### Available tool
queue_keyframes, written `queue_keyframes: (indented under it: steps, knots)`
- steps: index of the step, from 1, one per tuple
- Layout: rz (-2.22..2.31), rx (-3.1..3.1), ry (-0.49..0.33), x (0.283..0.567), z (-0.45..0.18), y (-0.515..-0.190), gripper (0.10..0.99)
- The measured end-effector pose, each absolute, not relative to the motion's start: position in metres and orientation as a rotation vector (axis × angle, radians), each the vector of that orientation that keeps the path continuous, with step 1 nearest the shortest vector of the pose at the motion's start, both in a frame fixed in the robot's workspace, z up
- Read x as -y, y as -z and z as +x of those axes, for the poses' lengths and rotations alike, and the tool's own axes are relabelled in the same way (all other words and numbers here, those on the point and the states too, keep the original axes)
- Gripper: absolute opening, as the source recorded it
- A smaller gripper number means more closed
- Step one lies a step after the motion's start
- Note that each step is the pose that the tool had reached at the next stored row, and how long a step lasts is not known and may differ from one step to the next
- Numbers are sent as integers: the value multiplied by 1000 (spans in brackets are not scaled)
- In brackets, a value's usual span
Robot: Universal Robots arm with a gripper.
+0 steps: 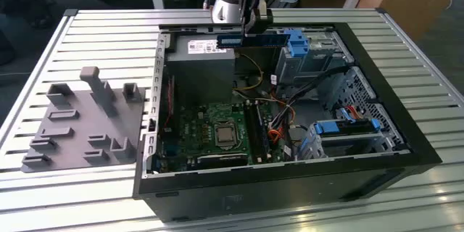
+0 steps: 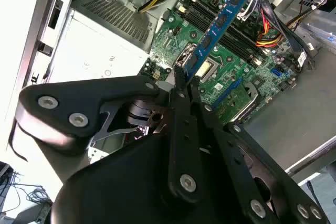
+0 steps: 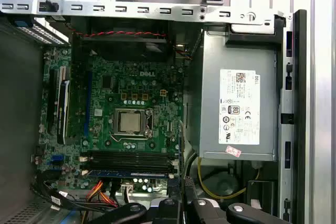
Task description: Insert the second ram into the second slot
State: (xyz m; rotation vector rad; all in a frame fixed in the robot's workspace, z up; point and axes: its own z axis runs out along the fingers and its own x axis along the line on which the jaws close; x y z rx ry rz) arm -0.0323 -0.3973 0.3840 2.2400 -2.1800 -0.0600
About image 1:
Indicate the blue RAM stick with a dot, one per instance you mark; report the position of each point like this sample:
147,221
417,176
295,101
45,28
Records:
232,41

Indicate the empty black RAM slot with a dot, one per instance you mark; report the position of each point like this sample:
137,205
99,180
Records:
252,131

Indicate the installed RAM stick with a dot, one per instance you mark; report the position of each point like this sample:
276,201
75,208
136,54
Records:
263,131

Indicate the blue drive carrier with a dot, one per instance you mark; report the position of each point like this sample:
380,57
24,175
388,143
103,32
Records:
296,43

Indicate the grey power supply unit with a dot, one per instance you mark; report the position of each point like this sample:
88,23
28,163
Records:
197,61

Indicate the silver CPU in socket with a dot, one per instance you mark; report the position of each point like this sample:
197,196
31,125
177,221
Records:
225,134

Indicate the green motherboard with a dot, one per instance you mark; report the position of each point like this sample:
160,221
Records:
213,134

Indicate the blue disk carrier with disk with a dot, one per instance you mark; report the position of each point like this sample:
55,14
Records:
344,127

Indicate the grey parts rack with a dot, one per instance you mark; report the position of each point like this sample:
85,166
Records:
87,126

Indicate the black open PC case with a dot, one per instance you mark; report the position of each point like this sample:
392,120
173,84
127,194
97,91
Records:
283,183

